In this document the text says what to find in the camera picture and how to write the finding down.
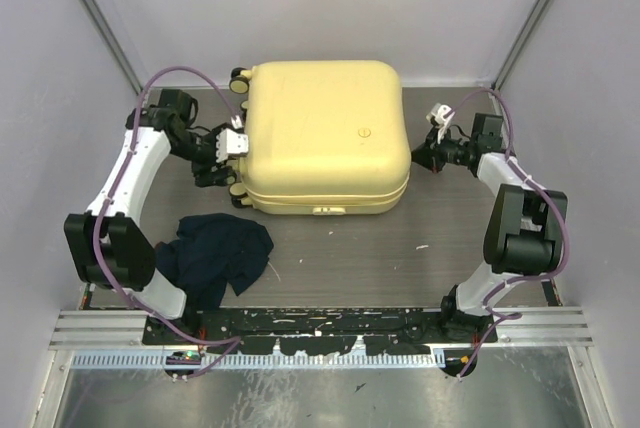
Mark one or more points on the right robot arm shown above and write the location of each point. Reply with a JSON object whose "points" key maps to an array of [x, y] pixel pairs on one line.
{"points": [[526, 233]]}

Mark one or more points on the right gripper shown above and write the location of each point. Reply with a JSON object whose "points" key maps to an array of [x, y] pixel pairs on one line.
{"points": [[428, 154]]}

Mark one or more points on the dark navy garment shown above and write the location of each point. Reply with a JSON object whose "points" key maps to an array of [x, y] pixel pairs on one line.
{"points": [[211, 253]]}

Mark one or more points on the aluminium frame rail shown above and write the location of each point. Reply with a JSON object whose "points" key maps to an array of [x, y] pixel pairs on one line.
{"points": [[117, 329]]}

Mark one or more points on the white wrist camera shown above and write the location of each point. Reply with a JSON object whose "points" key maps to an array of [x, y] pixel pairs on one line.
{"points": [[230, 140], [440, 117]]}

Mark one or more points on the yellow hard-shell suitcase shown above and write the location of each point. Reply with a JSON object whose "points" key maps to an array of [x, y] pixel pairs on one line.
{"points": [[325, 138]]}

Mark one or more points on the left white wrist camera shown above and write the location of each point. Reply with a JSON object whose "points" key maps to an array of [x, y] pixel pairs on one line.
{"points": [[230, 140]]}

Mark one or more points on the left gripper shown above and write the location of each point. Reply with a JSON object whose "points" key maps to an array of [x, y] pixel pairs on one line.
{"points": [[203, 173]]}

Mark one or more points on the white slotted cable duct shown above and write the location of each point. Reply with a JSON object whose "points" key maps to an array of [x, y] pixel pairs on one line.
{"points": [[167, 359]]}

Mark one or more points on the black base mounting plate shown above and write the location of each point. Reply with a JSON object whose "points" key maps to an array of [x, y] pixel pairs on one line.
{"points": [[315, 331]]}

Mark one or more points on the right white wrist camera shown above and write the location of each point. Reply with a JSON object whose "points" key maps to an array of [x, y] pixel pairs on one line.
{"points": [[440, 117]]}

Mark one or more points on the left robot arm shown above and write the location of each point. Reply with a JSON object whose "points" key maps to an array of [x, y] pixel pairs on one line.
{"points": [[107, 245]]}

